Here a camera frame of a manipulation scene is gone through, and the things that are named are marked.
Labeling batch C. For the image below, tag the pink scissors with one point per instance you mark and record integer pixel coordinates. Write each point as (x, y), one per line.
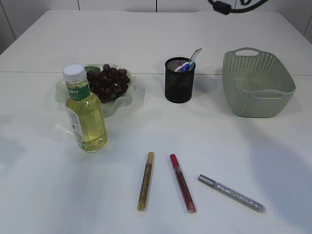
(180, 68)

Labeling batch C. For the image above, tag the purple grape bunch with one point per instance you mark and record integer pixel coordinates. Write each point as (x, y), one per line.
(107, 82)

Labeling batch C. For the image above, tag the blue scissors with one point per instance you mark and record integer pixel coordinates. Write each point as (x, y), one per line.
(187, 66)

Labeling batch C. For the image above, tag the yellow tea bottle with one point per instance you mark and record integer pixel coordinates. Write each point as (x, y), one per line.
(84, 110)

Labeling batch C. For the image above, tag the clear plastic ruler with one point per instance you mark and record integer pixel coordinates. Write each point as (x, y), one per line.
(195, 54)

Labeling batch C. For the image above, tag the gold glitter pen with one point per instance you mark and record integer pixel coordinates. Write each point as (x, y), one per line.
(144, 190)

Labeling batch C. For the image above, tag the red glitter pen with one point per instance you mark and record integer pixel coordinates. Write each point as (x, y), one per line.
(182, 185)

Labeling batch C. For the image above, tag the silver glitter pen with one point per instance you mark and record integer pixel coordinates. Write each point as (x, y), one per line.
(244, 200)

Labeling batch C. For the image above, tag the black mesh pen holder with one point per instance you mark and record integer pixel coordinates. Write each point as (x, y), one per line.
(178, 85)

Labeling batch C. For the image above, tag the green wavy glass plate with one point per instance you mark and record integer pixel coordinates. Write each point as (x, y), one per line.
(110, 108)

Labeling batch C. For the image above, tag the green woven plastic basket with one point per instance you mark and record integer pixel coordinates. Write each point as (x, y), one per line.
(256, 83)

